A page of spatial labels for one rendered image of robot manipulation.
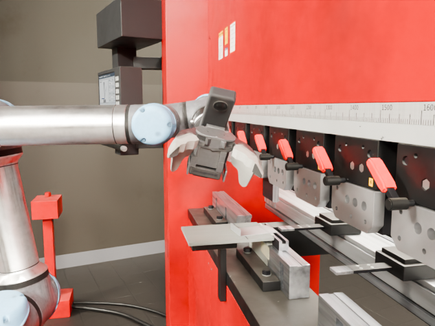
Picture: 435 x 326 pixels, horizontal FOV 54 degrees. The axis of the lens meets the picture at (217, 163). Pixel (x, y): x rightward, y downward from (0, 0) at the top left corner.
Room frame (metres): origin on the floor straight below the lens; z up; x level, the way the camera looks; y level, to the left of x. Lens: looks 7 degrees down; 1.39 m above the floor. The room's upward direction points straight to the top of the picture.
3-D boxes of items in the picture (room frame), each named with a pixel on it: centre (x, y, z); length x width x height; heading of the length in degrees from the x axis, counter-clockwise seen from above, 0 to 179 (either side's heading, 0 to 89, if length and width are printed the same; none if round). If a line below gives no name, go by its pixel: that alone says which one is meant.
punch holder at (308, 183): (0.98, -0.25, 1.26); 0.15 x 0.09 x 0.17; 12
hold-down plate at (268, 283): (1.30, -0.12, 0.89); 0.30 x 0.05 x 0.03; 12
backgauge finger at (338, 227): (1.37, -0.33, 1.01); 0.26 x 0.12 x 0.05; 102
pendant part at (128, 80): (2.40, 0.55, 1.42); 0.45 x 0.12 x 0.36; 29
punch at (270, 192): (1.35, -0.17, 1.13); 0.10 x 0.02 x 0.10; 12
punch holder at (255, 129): (1.37, -0.16, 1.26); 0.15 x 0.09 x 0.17; 12
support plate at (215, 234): (1.32, -0.03, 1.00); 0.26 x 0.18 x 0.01; 102
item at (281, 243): (1.32, -0.18, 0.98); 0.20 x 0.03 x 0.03; 12
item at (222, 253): (1.31, 0.01, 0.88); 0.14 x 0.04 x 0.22; 102
